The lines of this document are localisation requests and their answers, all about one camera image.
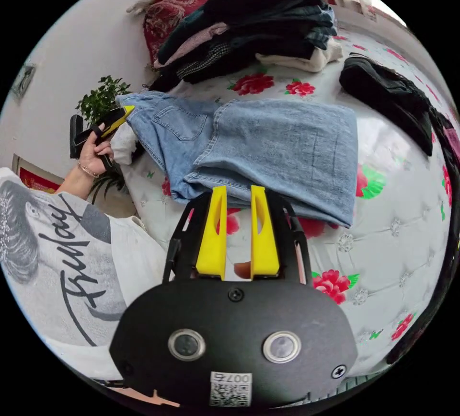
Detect black garment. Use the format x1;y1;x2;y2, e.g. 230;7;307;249
339;52;436;157

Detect bed with floral quilt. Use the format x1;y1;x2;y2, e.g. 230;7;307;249
120;24;454;377

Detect blue jeans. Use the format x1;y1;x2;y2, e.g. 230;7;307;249
115;91;359;229

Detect pile of clothes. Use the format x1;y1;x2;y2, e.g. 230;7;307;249
149;0;345;94

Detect red patterned cushion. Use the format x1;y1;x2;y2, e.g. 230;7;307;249
143;0;213;64

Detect person's left hand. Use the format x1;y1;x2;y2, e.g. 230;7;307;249
77;122;115;176

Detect green potted plant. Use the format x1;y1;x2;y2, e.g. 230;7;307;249
74;75;133;205

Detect dark garment with pink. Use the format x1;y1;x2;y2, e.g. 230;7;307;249
426;106;460;190

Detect person's left forearm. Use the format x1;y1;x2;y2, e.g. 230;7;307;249
55;163;99;202

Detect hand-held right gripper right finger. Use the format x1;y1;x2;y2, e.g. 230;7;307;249
250;185;281;281

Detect red framed picture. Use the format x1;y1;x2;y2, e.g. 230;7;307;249
11;153;62;195

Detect person's body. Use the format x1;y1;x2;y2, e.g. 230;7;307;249
0;167;176;381

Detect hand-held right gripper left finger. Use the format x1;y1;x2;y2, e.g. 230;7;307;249
195;185;228;281

